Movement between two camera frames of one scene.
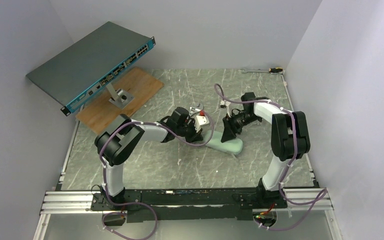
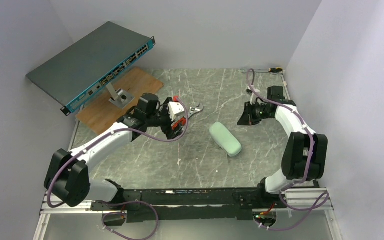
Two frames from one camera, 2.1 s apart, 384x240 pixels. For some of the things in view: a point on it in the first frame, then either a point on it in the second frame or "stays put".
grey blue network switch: [72, 74] stays put
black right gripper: [230, 124] → [249, 114]
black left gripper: [194, 131] → [171, 123]
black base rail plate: [145, 206] stays put
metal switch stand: [119, 97] stays put
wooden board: [98, 112] stays put
